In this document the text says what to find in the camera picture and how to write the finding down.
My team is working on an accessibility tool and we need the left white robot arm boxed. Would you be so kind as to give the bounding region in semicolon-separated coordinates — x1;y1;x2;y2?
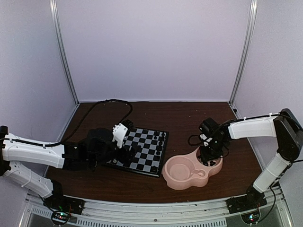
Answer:
0;124;136;210

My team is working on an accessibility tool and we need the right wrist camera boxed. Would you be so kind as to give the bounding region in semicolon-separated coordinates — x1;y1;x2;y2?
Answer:
199;134;213;146

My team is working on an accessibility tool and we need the right aluminium frame post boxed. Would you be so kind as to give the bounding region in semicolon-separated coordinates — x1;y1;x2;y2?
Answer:
229;0;258;106

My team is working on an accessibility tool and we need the aluminium frame post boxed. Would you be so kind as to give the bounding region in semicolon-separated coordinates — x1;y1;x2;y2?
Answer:
229;0;258;106
49;0;80;106

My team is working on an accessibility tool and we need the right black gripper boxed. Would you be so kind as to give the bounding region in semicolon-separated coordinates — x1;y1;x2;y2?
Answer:
199;138;227;162

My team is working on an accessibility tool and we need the front aluminium rail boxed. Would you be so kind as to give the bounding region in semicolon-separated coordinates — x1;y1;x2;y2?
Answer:
23;184;288;227

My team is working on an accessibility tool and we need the pink double pet bowl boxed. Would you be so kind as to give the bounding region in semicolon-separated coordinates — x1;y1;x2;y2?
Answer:
162;148;223;190

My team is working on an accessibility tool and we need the black and white chessboard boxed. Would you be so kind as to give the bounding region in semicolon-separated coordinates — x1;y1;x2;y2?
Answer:
105;127;169;177

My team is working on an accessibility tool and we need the left aluminium frame post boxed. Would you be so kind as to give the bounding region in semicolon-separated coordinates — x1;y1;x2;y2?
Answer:
49;0;80;106

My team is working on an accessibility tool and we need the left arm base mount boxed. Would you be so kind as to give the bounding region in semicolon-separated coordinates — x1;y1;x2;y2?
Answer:
43;196;85;215

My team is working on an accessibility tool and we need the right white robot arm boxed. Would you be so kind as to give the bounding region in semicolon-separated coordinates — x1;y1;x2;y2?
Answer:
199;108;303;209

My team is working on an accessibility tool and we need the pile of black chess pieces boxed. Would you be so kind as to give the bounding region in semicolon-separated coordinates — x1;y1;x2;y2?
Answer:
202;160;216;166

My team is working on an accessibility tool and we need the left black cable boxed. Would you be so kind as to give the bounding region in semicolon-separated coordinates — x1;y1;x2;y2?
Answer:
52;99;134;145

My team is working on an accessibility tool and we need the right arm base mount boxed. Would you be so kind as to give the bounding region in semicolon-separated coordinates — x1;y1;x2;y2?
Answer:
226;195;267;214

